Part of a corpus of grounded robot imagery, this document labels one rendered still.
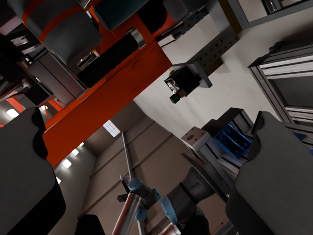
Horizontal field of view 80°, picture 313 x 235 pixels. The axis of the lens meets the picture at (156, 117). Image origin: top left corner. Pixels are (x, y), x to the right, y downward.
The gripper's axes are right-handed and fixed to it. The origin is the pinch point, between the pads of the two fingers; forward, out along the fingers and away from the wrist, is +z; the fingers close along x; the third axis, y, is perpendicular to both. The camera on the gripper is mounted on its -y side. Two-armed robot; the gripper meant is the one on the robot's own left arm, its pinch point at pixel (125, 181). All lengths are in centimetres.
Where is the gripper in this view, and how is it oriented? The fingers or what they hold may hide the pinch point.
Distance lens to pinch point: 148.4
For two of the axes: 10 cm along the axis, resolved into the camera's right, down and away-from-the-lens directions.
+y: 8.2, -5.6, 1.4
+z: -3.6, -3.1, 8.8
